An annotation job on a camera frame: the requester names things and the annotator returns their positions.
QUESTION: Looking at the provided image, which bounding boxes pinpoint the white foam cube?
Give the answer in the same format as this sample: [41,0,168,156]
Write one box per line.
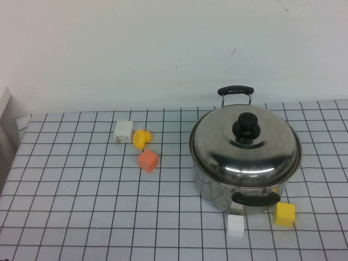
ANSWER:
[226,214,245,238]

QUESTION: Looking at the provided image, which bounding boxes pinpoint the yellow rubber duck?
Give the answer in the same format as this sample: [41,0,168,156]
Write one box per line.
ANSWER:
[132,128,152,150]

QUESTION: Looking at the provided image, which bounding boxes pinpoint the stainless steel pot black handles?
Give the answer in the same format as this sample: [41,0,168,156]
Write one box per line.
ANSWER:
[189,84,303,216]

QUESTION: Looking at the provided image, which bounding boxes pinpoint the stainless steel lid black knob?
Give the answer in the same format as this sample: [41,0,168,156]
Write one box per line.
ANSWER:
[189,104,303,188]

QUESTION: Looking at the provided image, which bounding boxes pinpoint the yellow foam cube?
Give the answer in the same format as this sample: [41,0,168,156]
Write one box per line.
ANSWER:
[273,201,296,227]

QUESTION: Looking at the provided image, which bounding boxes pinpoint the white power adapter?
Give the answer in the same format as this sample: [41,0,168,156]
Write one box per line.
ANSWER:
[113,120,135,145]

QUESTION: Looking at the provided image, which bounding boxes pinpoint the white cabinet panel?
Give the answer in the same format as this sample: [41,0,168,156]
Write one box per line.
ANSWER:
[0,86,21,196]

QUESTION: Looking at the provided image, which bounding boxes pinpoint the white black grid tablecloth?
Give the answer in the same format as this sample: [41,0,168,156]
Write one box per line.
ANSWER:
[0,99,348,261]

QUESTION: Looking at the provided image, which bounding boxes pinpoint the orange foam cube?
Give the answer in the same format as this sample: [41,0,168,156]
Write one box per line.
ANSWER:
[137,150,159,173]

